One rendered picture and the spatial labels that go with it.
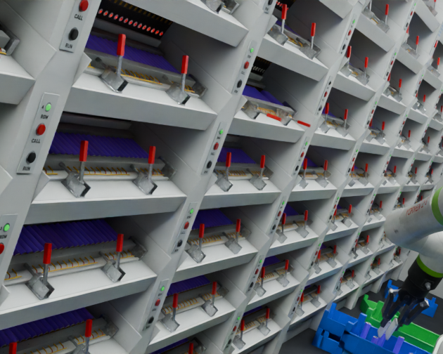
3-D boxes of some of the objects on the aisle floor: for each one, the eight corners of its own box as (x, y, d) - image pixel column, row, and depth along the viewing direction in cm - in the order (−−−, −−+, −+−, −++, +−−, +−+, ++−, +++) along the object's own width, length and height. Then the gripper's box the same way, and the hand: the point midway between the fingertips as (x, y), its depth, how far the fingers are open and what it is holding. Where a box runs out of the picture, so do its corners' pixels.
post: (209, 400, 273) (417, -134, 251) (198, 407, 264) (412, -145, 242) (155, 371, 279) (352, -151, 257) (142, 377, 271) (345, -163, 248)
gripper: (400, 281, 249) (361, 337, 262) (445, 296, 252) (405, 351, 265) (396, 264, 256) (359, 319, 268) (441, 279, 258) (402, 333, 271)
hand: (387, 327), depth 265 cm, fingers closed, pressing on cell
